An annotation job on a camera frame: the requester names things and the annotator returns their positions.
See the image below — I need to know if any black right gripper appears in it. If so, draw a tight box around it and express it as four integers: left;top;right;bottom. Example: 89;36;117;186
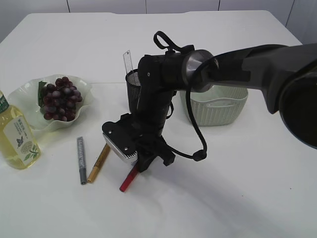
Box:
120;114;175;173

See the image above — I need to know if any red marker pen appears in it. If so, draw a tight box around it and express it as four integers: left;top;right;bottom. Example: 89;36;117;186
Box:
119;165;139;192

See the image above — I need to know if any gold marker pen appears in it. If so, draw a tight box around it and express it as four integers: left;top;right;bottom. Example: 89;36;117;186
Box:
87;144;110;183

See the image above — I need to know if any grey marker pen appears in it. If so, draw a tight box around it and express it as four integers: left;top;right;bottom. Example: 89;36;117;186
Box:
77;136;87;185

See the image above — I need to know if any clear plastic ruler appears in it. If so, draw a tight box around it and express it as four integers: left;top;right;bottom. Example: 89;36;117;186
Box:
123;50;133;74

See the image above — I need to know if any purple grape bunch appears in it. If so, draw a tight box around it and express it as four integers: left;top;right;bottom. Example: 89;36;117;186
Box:
38;76;83;121

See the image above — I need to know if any yellow tea bottle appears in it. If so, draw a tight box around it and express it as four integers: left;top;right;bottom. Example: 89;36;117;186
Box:
0;93;41;170

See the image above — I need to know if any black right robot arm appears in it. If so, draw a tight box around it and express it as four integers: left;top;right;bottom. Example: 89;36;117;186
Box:
115;44;317;171

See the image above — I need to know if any black mesh pen holder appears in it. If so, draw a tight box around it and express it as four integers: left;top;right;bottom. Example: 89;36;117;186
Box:
125;69;141;114

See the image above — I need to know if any green plastic woven basket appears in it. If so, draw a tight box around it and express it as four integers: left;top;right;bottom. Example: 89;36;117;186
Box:
190;85;248;126

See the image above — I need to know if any pale green wavy plate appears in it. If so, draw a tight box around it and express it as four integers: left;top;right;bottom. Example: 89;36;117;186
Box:
6;74;95;132

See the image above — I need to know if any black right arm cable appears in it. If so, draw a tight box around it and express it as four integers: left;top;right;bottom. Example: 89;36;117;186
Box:
153;31;218;162

